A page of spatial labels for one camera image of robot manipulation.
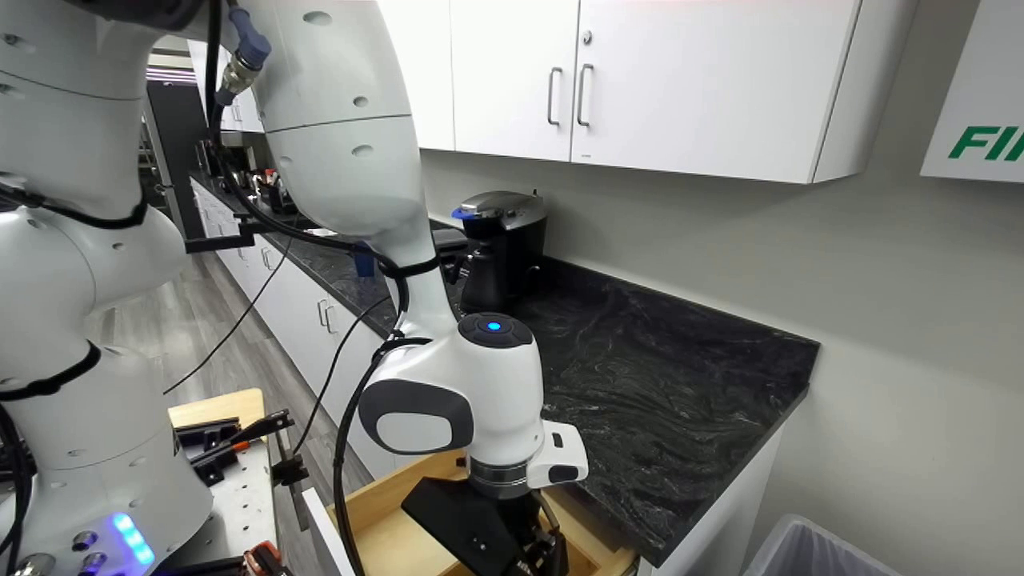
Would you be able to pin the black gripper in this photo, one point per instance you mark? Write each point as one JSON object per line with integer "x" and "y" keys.
{"x": 538, "y": 546}

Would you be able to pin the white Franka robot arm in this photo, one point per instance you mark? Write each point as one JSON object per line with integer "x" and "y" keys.
{"x": 321, "y": 128}

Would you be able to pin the wooden drawer with white front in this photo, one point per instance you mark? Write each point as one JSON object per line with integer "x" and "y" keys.
{"x": 374, "y": 540}

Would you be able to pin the black gooseneck kettle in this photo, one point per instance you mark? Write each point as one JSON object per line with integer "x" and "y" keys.
{"x": 484, "y": 279}

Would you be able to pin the trash bin with white liner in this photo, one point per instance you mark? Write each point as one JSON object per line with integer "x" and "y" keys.
{"x": 811, "y": 547}

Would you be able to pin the red and black clamp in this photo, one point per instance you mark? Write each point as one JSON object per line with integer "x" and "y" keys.
{"x": 264, "y": 557}

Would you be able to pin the white perforated table plate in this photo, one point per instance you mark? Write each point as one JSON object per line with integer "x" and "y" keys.
{"x": 242, "y": 500}

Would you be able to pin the black and silver coffee maker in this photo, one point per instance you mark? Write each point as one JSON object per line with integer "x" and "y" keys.
{"x": 522, "y": 234}

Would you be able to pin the black bar clamp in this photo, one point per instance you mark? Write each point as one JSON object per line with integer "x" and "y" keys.
{"x": 227, "y": 438}

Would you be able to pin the white base cabinet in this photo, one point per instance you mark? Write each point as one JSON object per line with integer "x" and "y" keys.
{"x": 290, "y": 308}

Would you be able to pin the wooden board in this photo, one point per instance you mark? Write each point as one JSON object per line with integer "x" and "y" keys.
{"x": 219, "y": 408}

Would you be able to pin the white sign with green letters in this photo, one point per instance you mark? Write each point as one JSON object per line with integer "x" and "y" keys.
{"x": 985, "y": 98}

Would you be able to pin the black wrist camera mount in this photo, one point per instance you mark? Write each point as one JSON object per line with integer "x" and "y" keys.
{"x": 459, "y": 524}

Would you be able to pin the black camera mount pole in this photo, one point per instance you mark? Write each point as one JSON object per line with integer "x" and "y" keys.
{"x": 227, "y": 238}

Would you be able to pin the white wall cabinet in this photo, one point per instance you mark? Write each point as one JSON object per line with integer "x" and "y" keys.
{"x": 693, "y": 85}

